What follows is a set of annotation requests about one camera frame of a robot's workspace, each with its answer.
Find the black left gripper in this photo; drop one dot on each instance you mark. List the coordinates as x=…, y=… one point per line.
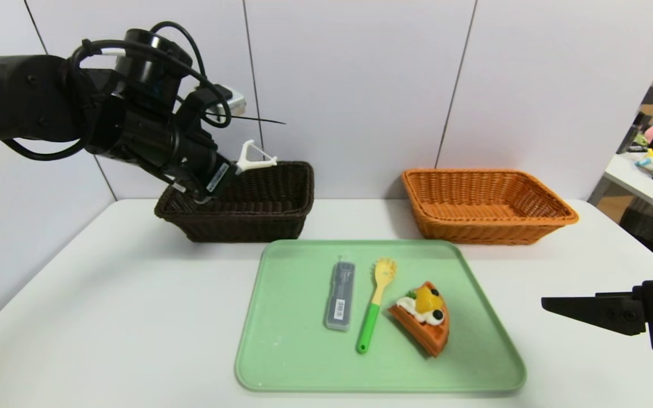
x=217, y=179

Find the grey case with barcode label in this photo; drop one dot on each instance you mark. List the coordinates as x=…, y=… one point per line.
x=339, y=294

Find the toy waffle slice with fruit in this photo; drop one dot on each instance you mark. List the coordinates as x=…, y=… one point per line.
x=425, y=334

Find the left robot arm black and orange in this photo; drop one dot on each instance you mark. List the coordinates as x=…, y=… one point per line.
x=20, y=96

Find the dark brown wicker basket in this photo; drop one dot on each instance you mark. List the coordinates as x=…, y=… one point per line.
x=258, y=221

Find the orange wicker basket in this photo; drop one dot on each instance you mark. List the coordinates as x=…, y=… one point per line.
x=485, y=226

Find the white background table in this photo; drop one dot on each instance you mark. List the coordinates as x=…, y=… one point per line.
x=624, y=170

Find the light green plastic tray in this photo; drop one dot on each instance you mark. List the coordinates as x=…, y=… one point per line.
x=474, y=351

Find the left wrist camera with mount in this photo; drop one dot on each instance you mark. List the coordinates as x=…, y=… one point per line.
x=230, y=102

